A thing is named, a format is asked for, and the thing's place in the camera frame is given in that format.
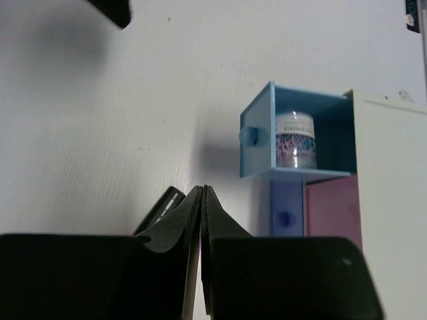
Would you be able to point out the pink drawer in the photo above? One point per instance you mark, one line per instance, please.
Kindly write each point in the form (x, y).
(333, 209)

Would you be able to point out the pink cap highlighter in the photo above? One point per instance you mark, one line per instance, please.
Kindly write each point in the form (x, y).
(170, 199)

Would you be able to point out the light blue small drawer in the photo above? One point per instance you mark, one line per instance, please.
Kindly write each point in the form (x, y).
(333, 117)

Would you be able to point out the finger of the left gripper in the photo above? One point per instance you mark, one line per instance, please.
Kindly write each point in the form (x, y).
(117, 11)

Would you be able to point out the white drawer cabinet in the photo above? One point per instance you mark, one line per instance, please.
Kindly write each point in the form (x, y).
(390, 139)

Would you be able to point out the purple-blue wide drawer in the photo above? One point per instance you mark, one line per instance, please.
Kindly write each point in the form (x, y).
(287, 209)

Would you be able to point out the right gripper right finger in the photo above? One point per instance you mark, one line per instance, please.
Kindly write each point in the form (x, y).
(247, 277)

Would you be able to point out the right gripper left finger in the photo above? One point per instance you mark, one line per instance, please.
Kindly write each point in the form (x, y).
(151, 275)

